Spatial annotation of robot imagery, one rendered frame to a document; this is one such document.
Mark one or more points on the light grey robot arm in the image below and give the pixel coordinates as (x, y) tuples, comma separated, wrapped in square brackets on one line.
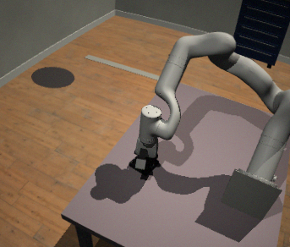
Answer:
[(276, 132)]

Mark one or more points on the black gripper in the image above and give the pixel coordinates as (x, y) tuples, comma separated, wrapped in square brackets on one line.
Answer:
[(151, 150)]

